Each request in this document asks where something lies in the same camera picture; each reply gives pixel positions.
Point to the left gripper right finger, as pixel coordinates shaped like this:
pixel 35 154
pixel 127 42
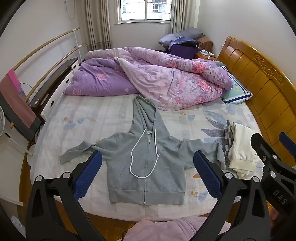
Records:
pixel 252 218

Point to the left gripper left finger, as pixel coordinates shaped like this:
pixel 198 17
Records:
pixel 69 199

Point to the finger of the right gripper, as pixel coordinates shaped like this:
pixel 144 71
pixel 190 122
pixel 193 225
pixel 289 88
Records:
pixel 287 142
pixel 271 161

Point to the grey zip hoodie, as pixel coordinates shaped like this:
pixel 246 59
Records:
pixel 147 165

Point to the cream folded garment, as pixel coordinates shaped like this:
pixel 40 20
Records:
pixel 243 158

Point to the wooden headboard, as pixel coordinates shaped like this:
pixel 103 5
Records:
pixel 273 100

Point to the grey checked garment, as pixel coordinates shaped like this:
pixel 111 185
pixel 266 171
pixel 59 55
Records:
pixel 229 137

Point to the pink clothed legs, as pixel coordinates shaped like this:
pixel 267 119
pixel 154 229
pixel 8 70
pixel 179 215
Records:
pixel 178 229

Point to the teal striped pillow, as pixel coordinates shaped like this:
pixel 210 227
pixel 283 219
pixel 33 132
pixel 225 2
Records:
pixel 238 93

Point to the red black hanging towel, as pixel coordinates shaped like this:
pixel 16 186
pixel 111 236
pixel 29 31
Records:
pixel 16 109

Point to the white standing fan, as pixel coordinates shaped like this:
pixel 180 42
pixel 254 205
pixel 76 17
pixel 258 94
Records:
pixel 3 132

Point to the wooden nightstand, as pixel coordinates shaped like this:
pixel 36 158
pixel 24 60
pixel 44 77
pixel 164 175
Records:
pixel 205 49

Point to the dark top white dresser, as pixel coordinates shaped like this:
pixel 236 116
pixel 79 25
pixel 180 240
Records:
pixel 49 93

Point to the purple floral quilt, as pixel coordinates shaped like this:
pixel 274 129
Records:
pixel 173 82

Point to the purple storage bag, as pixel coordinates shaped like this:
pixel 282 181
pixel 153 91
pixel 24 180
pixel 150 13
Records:
pixel 184 47

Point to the grey pillow by window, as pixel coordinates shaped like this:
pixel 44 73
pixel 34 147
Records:
pixel 191 32

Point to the right beige curtain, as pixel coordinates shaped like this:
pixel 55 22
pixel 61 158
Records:
pixel 184 14

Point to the beige curtain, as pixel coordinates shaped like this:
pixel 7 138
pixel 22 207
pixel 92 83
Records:
pixel 184 14
pixel 93 17

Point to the window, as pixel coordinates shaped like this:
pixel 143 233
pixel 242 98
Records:
pixel 132 11

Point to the left beige curtain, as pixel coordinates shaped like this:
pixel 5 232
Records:
pixel 93 17

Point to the wooden bed frame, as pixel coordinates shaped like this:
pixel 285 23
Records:
pixel 69 217

